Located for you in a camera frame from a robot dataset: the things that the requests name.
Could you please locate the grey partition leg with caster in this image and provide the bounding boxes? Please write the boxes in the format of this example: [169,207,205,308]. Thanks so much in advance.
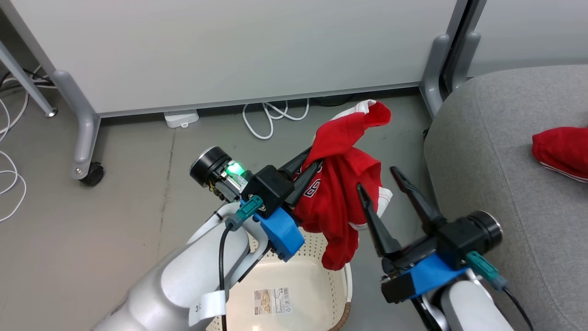
[51,69,105,187]

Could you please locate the grey fabric sofa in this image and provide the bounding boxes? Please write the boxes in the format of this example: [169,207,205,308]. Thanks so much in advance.
[423,64,588,331]

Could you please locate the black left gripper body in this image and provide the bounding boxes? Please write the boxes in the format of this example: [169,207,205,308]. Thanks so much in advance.
[190,146,295,214]

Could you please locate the red shorts with white stripe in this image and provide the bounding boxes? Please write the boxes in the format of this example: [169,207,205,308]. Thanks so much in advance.
[532,126,588,183]

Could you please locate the black cable bundle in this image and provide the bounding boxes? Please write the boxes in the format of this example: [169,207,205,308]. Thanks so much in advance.
[0,68,53,90]

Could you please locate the black floor cable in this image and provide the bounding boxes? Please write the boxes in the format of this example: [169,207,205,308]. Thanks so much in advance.
[311,94,355,108]

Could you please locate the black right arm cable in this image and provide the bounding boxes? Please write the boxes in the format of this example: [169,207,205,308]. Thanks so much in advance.
[465,251,536,331]

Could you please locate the coiled white cable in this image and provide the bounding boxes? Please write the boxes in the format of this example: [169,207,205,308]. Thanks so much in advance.
[242,98,310,140]

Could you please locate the white power adapter box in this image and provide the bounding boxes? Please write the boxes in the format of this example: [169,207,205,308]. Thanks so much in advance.
[164,109,200,129]

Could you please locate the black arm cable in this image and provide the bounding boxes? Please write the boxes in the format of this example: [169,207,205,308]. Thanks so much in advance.
[219,195,266,331]
[465,251,536,331]

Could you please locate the grey metal table leg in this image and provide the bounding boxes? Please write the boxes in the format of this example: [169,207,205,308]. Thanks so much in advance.
[0,40,58,118]

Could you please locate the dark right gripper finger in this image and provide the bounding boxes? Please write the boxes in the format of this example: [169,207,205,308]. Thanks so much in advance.
[390,166,447,235]
[357,183,403,259]

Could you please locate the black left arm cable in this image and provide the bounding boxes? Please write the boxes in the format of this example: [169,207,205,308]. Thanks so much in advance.
[219,195,266,331]

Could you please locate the beige plastic laundry basket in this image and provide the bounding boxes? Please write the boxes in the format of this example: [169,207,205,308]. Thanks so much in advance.
[206,229,353,331]

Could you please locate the long white floor cable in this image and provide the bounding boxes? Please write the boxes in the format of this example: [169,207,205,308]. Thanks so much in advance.
[0,78,33,224]

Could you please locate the red jersey with white print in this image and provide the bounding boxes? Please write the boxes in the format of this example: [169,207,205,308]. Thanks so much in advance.
[293,99,394,271]

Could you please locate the large white partition panel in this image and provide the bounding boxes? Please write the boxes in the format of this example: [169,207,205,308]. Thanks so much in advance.
[0,0,461,119]

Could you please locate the narrow white partition panel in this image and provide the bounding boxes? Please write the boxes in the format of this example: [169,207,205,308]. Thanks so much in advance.
[443,0,588,92]

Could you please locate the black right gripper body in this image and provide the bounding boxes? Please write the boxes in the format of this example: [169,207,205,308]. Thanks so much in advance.
[381,210,504,277]

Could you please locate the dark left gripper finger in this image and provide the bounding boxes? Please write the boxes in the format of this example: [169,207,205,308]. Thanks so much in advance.
[287,160,323,208]
[277,147,318,181]

